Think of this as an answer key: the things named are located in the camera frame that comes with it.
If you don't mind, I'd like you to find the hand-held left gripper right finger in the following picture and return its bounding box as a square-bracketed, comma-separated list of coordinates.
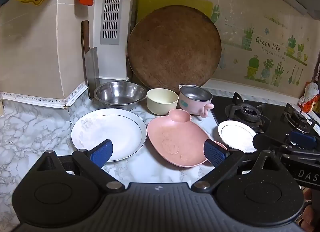
[191, 140, 283, 194]

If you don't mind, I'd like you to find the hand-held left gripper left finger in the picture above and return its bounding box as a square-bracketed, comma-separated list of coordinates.
[36, 139, 125, 194]

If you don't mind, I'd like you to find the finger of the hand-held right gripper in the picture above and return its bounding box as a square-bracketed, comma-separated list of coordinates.
[252, 134, 296, 154]
[287, 131, 320, 150]

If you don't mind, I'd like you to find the large white plate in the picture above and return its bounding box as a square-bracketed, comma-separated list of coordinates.
[71, 108, 147, 162]

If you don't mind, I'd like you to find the small white plate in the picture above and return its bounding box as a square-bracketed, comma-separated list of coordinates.
[217, 120, 258, 154]

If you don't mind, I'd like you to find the pink bear-shaped plate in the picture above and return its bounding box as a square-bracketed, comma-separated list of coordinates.
[147, 108, 228, 168]

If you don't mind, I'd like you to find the pink handled bowl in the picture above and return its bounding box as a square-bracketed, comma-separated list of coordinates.
[178, 84, 215, 118]

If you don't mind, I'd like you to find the stainless steel bowl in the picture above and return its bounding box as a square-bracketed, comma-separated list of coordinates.
[94, 81, 147, 111]

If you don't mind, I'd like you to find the cream bowl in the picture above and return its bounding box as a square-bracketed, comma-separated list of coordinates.
[146, 88, 179, 116]

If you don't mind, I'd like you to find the black gas stove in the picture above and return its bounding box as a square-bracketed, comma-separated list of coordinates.
[211, 92, 320, 164]

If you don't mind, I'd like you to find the colourful packet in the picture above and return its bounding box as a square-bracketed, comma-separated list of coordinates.
[299, 82, 320, 113]

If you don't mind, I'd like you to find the white patterned edge trim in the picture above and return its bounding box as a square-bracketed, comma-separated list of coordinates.
[0, 82, 89, 109]

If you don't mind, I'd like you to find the round wooden cutting board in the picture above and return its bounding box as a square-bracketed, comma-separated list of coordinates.
[127, 5, 222, 91]

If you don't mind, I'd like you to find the white vented column cover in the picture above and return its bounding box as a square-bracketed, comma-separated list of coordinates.
[92, 0, 137, 83]

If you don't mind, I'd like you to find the yellow-green plastic cutting board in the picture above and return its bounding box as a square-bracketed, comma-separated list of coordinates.
[136, 0, 213, 26]

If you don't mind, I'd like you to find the plant print wall sticker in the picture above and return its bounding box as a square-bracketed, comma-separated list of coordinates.
[211, 4, 310, 87]

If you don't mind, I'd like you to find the wooden-handled cleaver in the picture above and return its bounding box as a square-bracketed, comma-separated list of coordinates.
[81, 20, 100, 100]

